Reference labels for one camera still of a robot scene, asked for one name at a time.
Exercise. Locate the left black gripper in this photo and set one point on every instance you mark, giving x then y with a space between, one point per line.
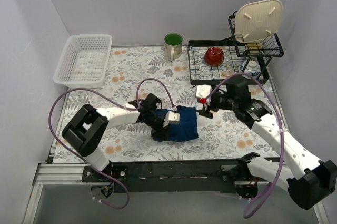
160 129

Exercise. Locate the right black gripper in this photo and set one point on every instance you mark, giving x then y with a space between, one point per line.
210 104

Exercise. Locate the blue t shirt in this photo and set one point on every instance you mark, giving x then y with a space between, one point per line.
186 130

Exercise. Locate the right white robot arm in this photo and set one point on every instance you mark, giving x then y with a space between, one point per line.
307 179

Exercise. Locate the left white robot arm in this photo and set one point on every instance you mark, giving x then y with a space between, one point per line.
86 128

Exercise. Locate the floral table mat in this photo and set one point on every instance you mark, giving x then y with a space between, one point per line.
134 72

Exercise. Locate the red bowl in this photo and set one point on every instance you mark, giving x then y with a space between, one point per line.
214 56

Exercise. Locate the blue white patterned bowl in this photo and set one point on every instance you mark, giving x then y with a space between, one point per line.
251 67

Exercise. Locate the green inside floral mug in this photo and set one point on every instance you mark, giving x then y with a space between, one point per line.
173 45

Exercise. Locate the white plastic basket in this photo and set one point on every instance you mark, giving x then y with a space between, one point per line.
84 61

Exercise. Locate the cream square plastic lid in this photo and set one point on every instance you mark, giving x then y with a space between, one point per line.
258 20

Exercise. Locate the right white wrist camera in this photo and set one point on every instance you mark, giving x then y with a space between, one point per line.
202 92

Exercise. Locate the black wire dish rack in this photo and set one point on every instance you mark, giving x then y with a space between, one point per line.
236 57

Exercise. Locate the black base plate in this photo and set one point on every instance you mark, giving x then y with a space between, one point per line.
222 175

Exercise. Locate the aluminium frame rail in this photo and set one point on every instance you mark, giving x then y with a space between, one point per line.
64 174

